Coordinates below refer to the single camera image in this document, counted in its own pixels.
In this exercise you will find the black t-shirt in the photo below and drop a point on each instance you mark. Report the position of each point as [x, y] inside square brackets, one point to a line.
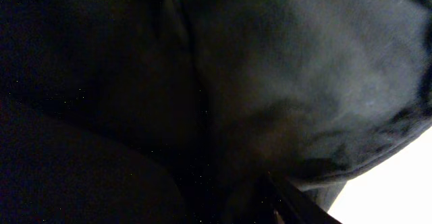
[172, 111]

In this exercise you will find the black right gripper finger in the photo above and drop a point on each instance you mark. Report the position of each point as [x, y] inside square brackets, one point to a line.
[290, 206]

